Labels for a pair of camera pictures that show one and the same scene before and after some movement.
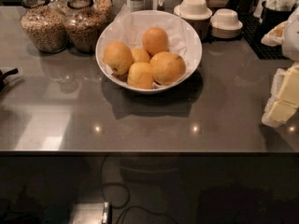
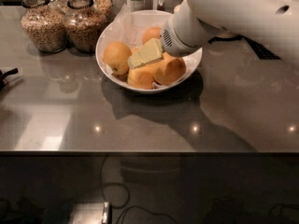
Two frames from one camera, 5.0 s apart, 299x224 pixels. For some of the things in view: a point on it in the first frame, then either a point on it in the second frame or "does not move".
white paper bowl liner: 130,27 does not move
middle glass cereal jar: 84,22 does not move
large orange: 167,67 does not move
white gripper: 291,41 -> 172,44
